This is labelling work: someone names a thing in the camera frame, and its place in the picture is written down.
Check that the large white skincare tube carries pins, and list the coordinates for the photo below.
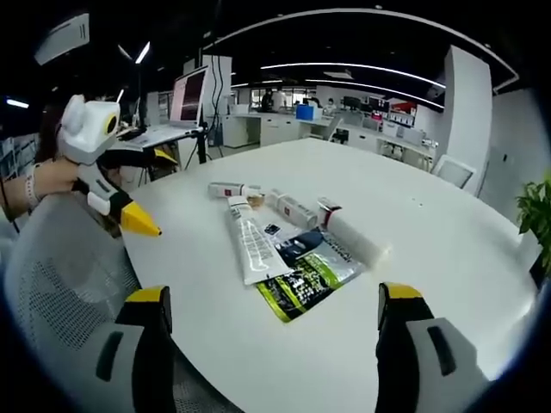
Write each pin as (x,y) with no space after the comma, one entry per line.
(254,245)

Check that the black tripod stand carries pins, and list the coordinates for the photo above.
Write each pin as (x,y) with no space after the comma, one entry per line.
(200,137)

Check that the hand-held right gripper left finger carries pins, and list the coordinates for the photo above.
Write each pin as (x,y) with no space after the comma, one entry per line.
(129,361)

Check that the blue storage box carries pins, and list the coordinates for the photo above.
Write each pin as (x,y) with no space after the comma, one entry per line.
(308,112)

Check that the white skincare bottle red label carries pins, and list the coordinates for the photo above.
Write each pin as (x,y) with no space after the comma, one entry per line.
(228,190)

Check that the green potted plant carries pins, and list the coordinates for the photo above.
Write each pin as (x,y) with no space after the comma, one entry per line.
(536,215)

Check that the laptop stand table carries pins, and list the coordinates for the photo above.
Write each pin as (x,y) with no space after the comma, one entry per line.
(165,142)

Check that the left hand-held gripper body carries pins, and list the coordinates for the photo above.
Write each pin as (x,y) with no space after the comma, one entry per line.
(88,129)

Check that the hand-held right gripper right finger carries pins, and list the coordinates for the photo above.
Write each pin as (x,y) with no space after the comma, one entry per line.
(422,357)

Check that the white pillar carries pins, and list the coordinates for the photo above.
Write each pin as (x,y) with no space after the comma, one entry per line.
(467,120)

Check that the small black skincare packet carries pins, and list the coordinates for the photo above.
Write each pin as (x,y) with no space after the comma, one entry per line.
(273,228)

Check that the grey mesh office chair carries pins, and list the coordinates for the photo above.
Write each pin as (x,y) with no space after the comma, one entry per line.
(64,275)

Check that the slim white skincare bottle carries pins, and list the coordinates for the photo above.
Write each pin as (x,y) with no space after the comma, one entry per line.
(292,207)

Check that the open laptop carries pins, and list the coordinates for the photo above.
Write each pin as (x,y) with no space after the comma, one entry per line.
(185,103)

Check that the person's left hand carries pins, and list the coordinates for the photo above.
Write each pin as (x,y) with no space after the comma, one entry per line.
(51,185)

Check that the white skincare tube red band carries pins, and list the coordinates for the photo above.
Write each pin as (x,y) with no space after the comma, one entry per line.
(351,234)

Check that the white mesh office chair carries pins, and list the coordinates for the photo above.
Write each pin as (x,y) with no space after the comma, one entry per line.
(453,171)

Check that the small amber skincare jar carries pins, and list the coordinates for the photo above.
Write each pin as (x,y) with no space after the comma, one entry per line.
(257,201)

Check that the white office counter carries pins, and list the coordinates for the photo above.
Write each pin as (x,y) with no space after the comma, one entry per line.
(275,127)

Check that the yellow black object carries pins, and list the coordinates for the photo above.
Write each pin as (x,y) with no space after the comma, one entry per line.
(165,157)

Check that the green black skincare sachet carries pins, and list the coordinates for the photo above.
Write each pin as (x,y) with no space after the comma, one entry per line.
(307,277)

